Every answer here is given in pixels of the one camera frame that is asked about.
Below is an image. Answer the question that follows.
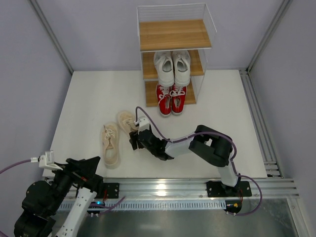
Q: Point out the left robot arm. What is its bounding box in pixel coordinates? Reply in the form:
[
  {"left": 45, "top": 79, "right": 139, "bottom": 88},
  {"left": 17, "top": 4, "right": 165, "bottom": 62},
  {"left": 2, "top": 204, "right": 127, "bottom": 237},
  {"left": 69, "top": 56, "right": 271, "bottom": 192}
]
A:
[{"left": 14, "top": 157, "right": 103, "bottom": 237}]

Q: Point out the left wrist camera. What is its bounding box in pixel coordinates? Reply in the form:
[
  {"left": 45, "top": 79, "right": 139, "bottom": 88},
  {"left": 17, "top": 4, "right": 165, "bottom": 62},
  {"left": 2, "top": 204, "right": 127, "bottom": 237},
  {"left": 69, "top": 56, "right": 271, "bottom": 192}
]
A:
[{"left": 30, "top": 151, "right": 63, "bottom": 171}]

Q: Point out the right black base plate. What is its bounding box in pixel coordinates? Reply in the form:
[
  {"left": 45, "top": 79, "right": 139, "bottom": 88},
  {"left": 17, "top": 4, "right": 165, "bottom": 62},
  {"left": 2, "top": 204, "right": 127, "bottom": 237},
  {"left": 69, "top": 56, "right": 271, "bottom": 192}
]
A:
[{"left": 206, "top": 181, "right": 252, "bottom": 198}]

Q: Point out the left corner aluminium post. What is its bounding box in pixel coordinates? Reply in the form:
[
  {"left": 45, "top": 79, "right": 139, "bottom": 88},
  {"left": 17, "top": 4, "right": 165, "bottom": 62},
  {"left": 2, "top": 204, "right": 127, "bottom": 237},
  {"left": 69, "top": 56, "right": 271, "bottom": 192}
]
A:
[{"left": 28, "top": 0, "right": 74, "bottom": 75}]

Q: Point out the right corner aluminium post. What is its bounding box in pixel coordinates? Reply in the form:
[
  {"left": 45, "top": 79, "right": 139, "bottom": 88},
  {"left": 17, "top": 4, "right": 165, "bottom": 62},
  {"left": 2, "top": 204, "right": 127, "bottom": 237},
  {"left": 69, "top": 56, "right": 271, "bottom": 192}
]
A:
[{"left": 246, "top": 0, "right": 293, "bottom": 73}]

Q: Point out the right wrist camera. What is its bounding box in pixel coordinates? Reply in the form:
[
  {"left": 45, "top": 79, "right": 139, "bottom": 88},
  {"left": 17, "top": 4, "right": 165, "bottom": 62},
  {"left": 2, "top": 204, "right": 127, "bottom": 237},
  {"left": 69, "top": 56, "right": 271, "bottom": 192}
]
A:
[{"left": 135, "top": 116, "right": 151, "bottom": 133}]

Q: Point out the red canvas sneaker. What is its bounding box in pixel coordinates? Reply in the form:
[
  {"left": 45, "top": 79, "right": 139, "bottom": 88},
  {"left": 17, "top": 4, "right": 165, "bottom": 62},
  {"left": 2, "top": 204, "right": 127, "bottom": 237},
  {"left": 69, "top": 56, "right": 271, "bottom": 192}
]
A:
[
  {"left": 156, "top": 84, "right": 171, "bottom": 117},
  {"left": 170, "top": 84, "right": 187, "bottom": 116}
]

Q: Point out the beige sneaker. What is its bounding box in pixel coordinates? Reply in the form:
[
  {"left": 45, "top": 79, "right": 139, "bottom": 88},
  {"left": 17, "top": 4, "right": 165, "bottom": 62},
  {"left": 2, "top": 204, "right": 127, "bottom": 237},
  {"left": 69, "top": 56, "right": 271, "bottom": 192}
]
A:
[
  {"left": 117, "top": 110, "right": 138, "bottom": 136},
  {"left": 101, "top": 122, "right": 120, "bottom": 169}
]

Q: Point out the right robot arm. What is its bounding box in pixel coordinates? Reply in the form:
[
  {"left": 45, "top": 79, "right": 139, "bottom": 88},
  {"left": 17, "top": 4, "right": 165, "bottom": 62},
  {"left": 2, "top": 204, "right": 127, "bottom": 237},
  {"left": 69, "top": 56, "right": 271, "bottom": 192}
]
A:
[{"left": 129, "top": 125, "right": 241, "bottom": 197}]

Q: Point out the right aluminium frame rail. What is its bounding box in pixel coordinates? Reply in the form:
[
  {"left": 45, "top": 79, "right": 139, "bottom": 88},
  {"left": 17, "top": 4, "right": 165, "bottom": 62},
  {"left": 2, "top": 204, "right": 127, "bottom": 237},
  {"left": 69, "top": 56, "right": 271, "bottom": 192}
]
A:
[{"left": 239, "top": 70, "right": 283, "bottom": 178}]

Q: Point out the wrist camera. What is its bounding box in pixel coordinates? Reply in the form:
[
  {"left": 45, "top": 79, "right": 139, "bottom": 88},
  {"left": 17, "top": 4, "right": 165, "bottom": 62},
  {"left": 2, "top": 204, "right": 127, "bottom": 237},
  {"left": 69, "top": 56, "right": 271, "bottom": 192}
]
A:
[
  {"left": 30, "top": 151, "right": 63, "bottom": 171},
  {"left": 135, "top": 116, "right": 151, "bottom": 133}
]

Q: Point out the white wire shoe shelf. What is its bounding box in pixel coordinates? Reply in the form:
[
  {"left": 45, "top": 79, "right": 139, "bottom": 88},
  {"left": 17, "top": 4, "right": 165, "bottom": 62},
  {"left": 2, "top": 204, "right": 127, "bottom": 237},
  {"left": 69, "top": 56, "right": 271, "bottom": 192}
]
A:
[{"left": 137, "top": 3, "right": 217, "bottom": 107}]

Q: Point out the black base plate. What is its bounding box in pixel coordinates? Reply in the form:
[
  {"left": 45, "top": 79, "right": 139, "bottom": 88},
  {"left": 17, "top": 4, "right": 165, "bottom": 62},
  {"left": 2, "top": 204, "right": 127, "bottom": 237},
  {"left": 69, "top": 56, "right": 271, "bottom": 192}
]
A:
[
  {"left": 206, "top": 181, "right": 252, "bottom": 198},
  {"left": 98, "top": 183, "right": 120, "bottom": 200}
]

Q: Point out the white slotted cable duct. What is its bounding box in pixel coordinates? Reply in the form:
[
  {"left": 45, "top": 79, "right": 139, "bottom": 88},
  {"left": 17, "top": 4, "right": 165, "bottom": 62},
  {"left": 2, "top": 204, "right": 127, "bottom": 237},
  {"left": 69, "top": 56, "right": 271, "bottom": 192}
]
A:
[{"left": 58, "top": 199, "right": 226, "bottom": 212}]

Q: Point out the aluminium mounting rail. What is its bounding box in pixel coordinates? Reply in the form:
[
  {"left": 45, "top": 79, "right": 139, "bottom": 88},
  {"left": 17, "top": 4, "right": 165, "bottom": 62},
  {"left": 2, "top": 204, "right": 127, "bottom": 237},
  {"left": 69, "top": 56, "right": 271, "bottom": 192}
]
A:
[{"left": 104, "top": 178, "right": 299, "bottom": 200}]

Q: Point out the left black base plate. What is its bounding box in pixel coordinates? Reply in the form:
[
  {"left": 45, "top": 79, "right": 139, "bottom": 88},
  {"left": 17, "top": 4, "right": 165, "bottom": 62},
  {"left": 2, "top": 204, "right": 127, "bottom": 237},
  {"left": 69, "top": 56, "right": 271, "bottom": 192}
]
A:
[{"left": 98, "top": 183, "right": 120, "bottom": 200}]

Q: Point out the white sneaker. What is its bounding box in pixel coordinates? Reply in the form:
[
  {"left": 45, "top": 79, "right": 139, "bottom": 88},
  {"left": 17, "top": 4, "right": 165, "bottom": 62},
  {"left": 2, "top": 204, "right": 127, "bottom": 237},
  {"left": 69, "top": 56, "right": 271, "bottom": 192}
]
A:
[
  {"left": 154, "top": 51, "right": 174, "bottom": 87},
  {"left": 172, "top": 50, "right": 191, "bottom": 87}
]

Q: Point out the corner aluminium post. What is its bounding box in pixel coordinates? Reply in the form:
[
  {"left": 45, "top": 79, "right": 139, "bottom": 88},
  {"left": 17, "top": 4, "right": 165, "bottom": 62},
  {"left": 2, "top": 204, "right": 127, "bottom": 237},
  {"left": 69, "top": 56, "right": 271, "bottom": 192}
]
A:
[
  {"left": 246, "top": 0, "right": 293, "bottom": 73},
  {"left": 28, "top": 0, "right": 74, "bottom": 75}
]

